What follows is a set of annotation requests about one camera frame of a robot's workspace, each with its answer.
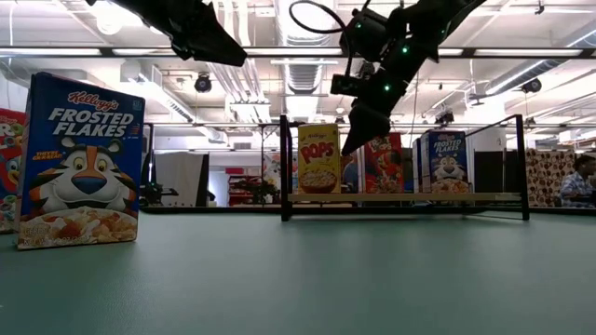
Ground black overhead frame beam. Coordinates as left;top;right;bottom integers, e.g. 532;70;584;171
0;45;596;60

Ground red Froot Loops cereal box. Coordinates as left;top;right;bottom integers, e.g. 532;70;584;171
0;108;28;235
363;131;404;194

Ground black partition panel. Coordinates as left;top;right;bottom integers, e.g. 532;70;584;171
473;149;507;194

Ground red storage shelves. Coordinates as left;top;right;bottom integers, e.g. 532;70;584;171
226;166;262;207

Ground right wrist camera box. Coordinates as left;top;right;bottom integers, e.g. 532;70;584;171
330;73;370;98

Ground person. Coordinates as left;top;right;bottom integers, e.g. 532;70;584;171
560;154;596;208
342;153;364;194

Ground black background equipment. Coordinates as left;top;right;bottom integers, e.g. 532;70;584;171
139;181;181;208

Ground wooden shelf with black frame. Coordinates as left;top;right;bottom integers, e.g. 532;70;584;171
278;113;531;222

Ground brown patterned curtain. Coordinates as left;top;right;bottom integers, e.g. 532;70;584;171
524;148;578;208

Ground ribbed silver ventilation duct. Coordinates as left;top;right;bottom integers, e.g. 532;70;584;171
286;60;327;94

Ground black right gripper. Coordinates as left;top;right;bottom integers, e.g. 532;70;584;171
341;55;420;157

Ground yellow Corn Pops cereal box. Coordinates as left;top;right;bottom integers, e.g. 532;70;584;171
297;123;342;195

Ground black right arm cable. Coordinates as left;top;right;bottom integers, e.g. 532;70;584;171
288;0;348;34

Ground white partition board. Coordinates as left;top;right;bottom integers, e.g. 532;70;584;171
154;151;210;208

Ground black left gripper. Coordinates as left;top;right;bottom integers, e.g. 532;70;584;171
86;0;249;67

